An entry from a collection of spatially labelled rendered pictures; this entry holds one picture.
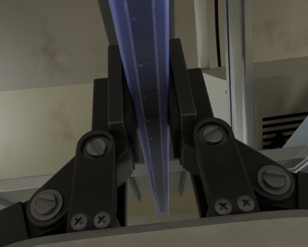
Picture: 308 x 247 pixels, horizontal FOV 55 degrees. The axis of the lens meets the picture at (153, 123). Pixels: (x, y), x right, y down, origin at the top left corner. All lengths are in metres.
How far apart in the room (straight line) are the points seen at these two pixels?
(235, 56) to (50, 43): 3.27
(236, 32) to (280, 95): 0.26
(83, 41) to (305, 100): 3.01
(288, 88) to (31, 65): 3.37
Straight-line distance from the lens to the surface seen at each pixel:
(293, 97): 0.80
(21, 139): 4.20
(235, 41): 0.58
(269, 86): 0.76
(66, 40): 3.65
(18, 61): 3.95
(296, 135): 0.49
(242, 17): 0.59
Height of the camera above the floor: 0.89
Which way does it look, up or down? 16 degrees up
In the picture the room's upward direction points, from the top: 174 degrees clockwise
